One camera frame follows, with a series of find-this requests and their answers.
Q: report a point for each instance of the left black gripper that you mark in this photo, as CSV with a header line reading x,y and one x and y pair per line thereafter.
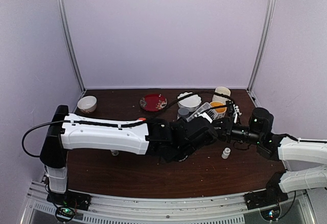
x,y
179,123

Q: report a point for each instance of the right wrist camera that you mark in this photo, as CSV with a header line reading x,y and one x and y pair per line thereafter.
x,y
233,112

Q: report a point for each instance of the aluminium frame post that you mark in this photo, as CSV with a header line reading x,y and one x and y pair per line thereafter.
x,y
270,8
69,44

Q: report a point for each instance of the clear plastic pill organizer box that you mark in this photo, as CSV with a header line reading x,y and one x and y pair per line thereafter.
x,y
204,108

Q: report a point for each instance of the right aluminium frame post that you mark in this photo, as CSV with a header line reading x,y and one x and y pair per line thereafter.
x,y
270,8

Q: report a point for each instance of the small white rice bowl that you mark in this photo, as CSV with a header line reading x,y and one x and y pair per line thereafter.
x,y
87,104

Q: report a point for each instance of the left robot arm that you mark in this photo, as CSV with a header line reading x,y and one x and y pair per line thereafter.
x,y
70,131

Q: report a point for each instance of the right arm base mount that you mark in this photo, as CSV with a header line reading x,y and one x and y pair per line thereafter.
x,y
264,198

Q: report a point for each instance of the white scalloped bowl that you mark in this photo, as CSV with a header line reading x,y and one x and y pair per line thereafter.
x,y
191,103

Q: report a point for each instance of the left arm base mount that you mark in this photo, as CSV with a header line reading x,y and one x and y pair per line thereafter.
x,y
71,199

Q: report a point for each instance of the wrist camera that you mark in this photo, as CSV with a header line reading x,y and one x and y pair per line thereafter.
x,y
206,116
233,112

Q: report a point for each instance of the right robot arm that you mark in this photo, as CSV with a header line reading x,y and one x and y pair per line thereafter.
x,y
278,147

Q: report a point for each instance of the grey cap supplement bottle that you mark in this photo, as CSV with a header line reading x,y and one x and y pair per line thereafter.
x,y
183,113

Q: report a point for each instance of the cream ribbed mug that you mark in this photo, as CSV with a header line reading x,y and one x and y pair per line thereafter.
x,y
221,90

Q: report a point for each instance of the left aluminium frame post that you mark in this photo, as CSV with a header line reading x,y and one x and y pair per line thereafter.
x,y
69,44

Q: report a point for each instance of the red floral plate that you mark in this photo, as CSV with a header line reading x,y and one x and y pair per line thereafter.
x,y
153,102

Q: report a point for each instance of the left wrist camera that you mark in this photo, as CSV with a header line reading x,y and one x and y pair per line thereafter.
x,y
206,116

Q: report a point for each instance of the floral mug yellow inside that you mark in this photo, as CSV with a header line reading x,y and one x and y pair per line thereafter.
x,y
219,109

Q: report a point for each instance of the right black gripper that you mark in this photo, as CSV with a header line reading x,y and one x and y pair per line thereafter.
x,y
226,129

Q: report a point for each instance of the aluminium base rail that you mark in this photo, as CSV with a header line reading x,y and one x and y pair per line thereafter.
x,y
216,209

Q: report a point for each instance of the small white bottle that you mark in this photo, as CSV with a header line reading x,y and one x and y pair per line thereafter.
x,y
226,153
115,152

